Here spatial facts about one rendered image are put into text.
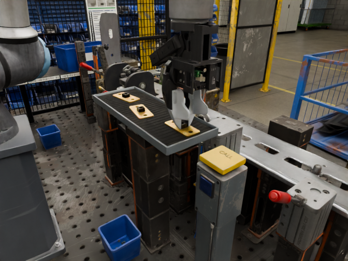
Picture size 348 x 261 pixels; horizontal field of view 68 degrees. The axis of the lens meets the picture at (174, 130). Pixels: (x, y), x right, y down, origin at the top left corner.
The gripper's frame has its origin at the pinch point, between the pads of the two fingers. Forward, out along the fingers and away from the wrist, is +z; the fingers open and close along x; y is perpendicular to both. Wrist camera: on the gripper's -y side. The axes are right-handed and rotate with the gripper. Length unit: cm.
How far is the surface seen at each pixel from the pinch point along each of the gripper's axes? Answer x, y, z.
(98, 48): 14, -81, -3
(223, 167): -3.3, 15.9, 1.8
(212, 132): 3.8, 5.7, 1.7
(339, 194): 28.3, 24.8, 17.7
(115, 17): 37, -109, -14
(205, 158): -4.0, 12.1, 1.8
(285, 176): 23.7, 13.3, 17.4
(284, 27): 1070, -646, 88
